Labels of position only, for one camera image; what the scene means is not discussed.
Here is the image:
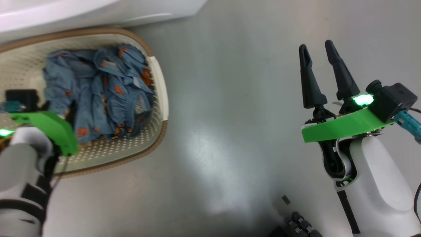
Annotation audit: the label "teal camera cable plug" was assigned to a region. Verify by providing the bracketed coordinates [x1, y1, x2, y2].
[0, 101, 26, 113]
[393, 110, 421, 144]

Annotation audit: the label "teal left camera cable plug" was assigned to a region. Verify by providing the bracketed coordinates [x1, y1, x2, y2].
[0, 101, 26, 113]

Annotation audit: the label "cream basket with brown rim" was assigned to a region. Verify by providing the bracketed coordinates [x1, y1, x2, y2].
[0, 28, 169, 179]

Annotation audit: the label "white front-load washing machine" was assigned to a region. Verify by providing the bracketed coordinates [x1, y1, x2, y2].
[0, 0, 208, 34]

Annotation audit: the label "teal right camera cable plug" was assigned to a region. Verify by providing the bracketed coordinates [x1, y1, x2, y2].
[393, 110, 421, 144]

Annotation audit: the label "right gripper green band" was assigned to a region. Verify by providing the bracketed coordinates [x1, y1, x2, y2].
[298, 40, 394, 181]

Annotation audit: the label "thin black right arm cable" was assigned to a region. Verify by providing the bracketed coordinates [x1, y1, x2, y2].
[413, 182, 421, 224]

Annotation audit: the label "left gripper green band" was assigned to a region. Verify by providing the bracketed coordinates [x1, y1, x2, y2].
[0, 101, 79, 156]

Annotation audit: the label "blue patterned clothes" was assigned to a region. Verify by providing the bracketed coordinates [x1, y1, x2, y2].
[43, 44, 155, 144]

